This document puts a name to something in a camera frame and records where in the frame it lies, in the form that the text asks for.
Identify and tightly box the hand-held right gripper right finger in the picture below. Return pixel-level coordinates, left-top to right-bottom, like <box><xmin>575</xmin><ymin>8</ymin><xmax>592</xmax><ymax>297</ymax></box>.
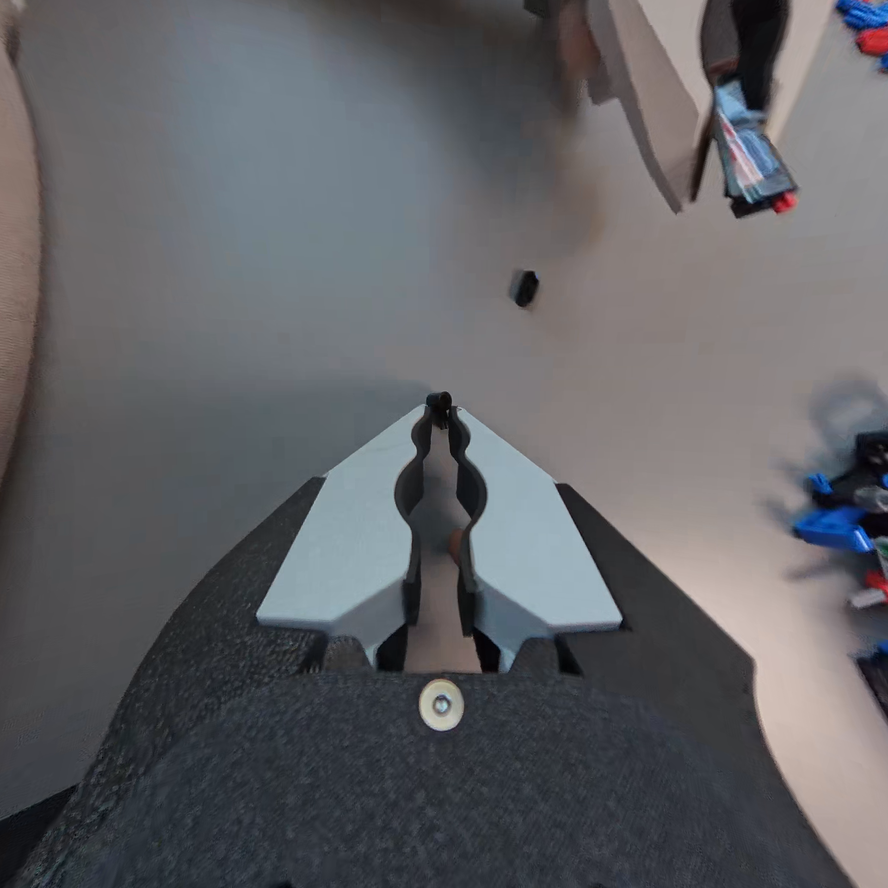
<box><xmin>450</xmin><ymin>408</ymin><xmax>624</xmax><ymax>668</ymax></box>

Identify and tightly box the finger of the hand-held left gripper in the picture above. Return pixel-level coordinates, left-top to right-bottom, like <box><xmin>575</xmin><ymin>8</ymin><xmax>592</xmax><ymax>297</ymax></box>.
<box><xmin>588</xmin><ymin>0</ymin><xmax>716</xmax><ymax>213</ymax></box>
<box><xmin>735</xmin><ymin>0</ymin><xmax>838</xmax><ymax>140</ymax></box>

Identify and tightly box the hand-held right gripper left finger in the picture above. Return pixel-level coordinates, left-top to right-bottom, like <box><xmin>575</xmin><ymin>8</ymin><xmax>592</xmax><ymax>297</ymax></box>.
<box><xmin>257</xmin><ymin>404</ymin><xmax>433</xmax><ymax>668</ymax></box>

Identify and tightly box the black printed brick panel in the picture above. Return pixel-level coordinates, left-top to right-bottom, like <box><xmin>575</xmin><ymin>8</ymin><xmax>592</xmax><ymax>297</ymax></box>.
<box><xmin>711</xmin><ymin>78</ymin><xmax>799</xmax><ymax>219</ymax></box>

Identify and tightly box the grey desk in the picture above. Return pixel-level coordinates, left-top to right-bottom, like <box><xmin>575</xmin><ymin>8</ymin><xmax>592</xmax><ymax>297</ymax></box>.
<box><xmin>14</xmin><ymin>0</ymin><xmax>888</xmax><ymax>888</ymax></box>

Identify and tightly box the person's left hand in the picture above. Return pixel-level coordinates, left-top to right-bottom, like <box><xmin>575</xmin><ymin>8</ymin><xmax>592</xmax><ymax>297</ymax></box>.
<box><xmin>551</xmin><ymin>3</ymin><xmax>606</xmax><ymax>113</ymax></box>

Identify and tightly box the pile of small brick pieces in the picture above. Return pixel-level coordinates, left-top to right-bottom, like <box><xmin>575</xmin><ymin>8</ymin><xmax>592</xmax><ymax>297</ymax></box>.
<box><xmin>836</xmin><ymin>0</ymin><xmax>888</xmax><ymax>74</ymax></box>

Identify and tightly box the brick toy car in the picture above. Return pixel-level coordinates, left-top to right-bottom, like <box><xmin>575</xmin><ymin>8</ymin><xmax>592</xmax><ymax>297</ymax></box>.
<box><xmin>793</xmin><ymin>429</ymin><xmax>888</xmax><ymax>726</ymax></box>

